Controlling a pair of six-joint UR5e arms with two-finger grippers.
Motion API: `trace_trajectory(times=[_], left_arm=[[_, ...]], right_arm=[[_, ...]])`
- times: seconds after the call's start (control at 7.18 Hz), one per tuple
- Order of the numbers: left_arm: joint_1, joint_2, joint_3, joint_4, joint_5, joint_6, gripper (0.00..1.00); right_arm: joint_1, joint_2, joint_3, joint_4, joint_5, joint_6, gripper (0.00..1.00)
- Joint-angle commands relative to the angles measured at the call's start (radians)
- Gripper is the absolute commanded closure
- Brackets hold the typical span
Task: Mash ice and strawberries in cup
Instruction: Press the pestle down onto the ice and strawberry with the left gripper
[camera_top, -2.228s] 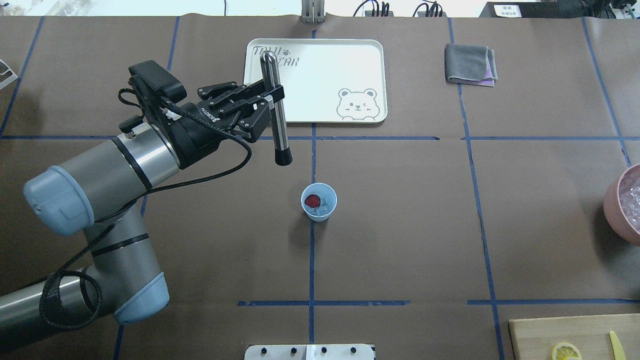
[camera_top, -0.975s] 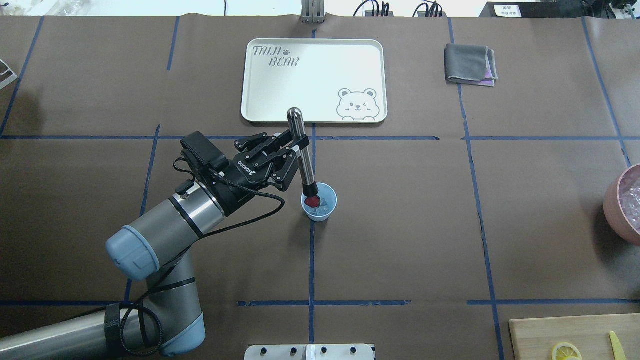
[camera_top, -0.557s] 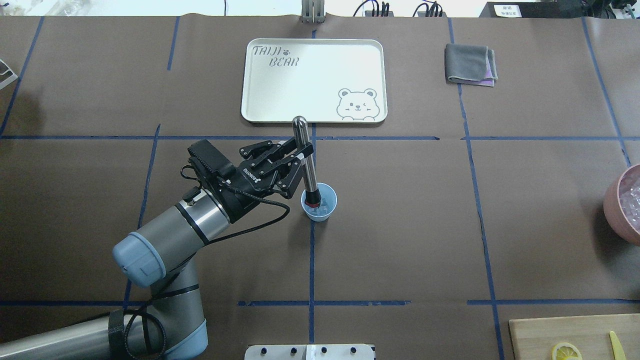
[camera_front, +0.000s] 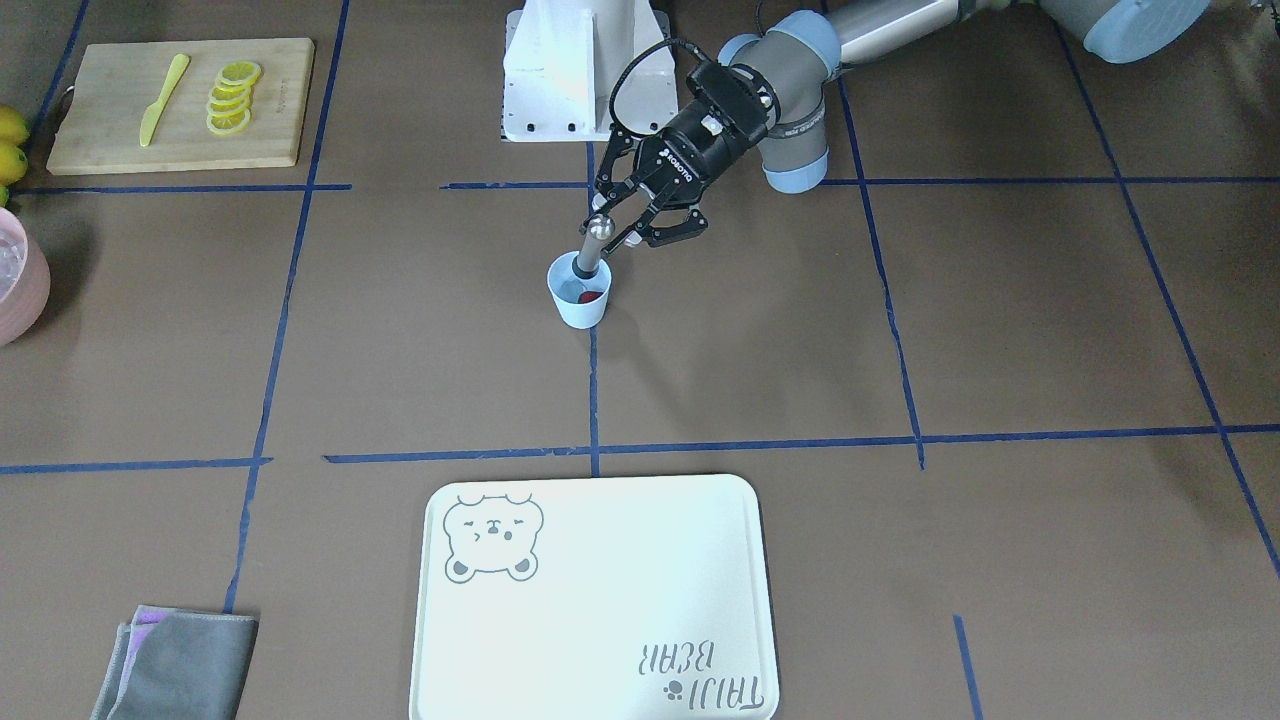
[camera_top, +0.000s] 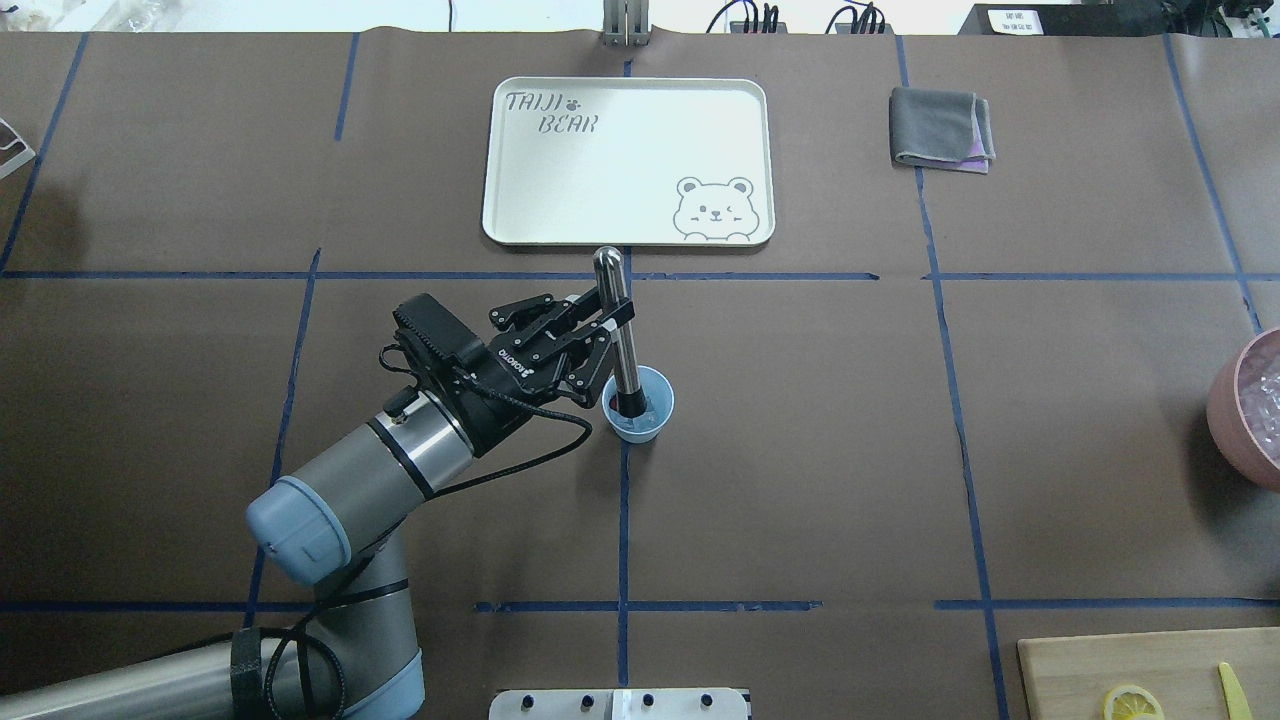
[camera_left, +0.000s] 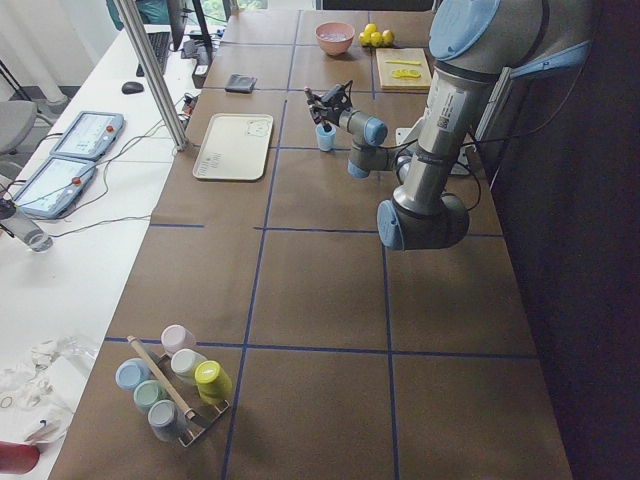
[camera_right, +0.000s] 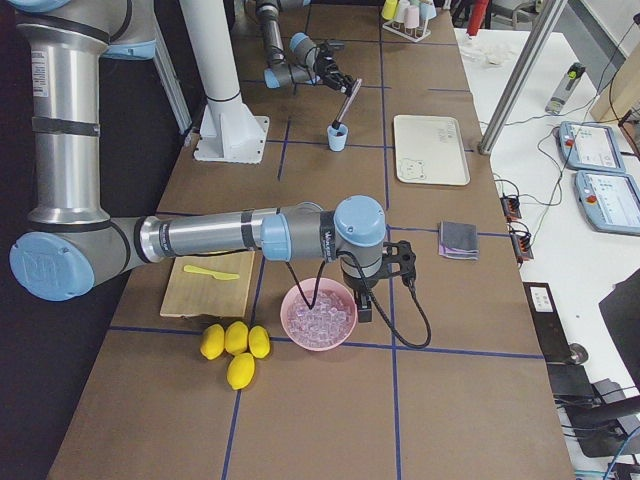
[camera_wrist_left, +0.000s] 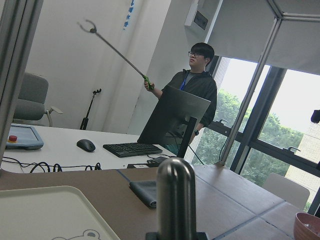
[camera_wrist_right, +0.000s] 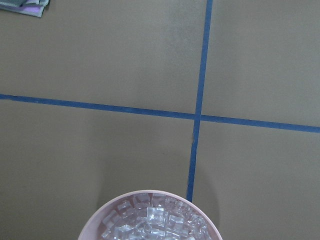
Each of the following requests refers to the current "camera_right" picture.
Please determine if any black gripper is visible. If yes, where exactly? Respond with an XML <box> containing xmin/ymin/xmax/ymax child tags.
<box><xmin>342</xmin><ymin>272</ymin><xmax>375</xmax><ymax>322</ymax></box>
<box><xmin>314</xmin><ymin>55</ymin><xmax>353</xmax><ymax>95</ymax></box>

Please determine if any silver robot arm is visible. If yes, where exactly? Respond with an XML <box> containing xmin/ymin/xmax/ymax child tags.
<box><xmin>255</xmin><ymin>0</ymin><xmax>356</xmax><ymax>97</ymax></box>
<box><xmin>10</xmin><ymin>1</ymin><xmax>391</xmax><ymax>305</ymax></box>

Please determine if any clear ice cubes pile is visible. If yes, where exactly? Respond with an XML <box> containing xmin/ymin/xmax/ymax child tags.
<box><xmin>283</xmin><ymin>290</ymin><xmax>355</xmax><ymax>351</ymax></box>

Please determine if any light blue cup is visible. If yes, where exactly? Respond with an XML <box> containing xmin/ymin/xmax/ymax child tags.
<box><xmin>327</xmin><ymin>124</ymin><xmax>349</xmax><ymax>152</ymax></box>

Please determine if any cup rack with cups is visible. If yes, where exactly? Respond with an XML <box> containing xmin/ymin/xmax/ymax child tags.
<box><xmin>381</xmin><ymin>0</ymin><xmax>437</xmax><ymax>43</ymax></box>

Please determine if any pink bowl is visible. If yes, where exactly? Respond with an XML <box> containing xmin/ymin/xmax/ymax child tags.
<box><xmin>280</xmin><ymin>278</ymin><xmax>358</xmax><ymax>351</ymax></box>

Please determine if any cream bear tray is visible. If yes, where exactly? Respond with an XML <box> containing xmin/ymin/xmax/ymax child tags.
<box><xmin>393</xmin><ymin>114</ymin><xmax>470</xmax><ymax>186</ymax></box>

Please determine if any yellow lemon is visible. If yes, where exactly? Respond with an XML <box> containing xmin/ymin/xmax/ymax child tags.
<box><xmin>227</xmin><ymin>352</ymin><xmax>256</xmax><ymax>390</ymax></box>
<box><xmin>200</xmin><ymin>324</ymin><xmax>225</xmax><ymax>360</ymax></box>
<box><xmin>224</xmin><ymin>321</ymin><xmax>249</xmax><ymax>356</ymax></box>
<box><xmin>248</xmin><ymin>325</ymin><xmax>271</xmax><ymax>359</ymax></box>

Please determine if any grey folded cloth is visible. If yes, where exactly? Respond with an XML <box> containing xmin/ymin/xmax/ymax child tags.
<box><xmin>438</xmin><ymin>221</ymin><xmax>479</xmax><ymax>260</ymax></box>

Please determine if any wooden cutting board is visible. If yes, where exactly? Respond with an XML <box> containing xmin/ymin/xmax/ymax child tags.
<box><xmin>160</xmin><ymin>252</ymin><xmax>254</xmax><ymax>318</ymax></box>

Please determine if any yellow plastic knife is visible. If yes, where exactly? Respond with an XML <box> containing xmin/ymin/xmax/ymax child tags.
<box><xmin>183</xmin><ymin>264</ymin><xmax>240</xmax><ymax>281</ymax></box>

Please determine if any grey water bottle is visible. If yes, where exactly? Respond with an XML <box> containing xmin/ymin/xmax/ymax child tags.
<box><xmin>545</xmin><ymin>62</ymin><xmax>586</xmax><ymax>115</ymax></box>

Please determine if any teach pendant tablet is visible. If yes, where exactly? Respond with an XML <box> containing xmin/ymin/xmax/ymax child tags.
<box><xmin>574</xmin><ymin>170</ymin><xmax>639</xmax><ymax>236</ymax></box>
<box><xmin>558</xmin><ymin>121</ymin><xmax>626</xmax><ymax>173</ymax></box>

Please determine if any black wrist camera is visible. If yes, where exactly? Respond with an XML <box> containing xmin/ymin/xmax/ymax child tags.
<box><xmin>384</xmin><ymin>240</ymin><xmax>417</xmax><ymax>290</ymax></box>

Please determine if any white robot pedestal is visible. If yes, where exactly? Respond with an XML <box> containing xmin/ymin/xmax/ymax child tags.
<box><xmin>180</xmin><ymin>0</ymin><xmax>269</xmax><ymax>164</ymax></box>

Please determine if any aluminium frame post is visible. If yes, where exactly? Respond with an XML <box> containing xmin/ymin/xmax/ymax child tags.
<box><xmin>478</xmin><ymin>0</ymin><xmax>568</xmax><ymax>155</ymax></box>

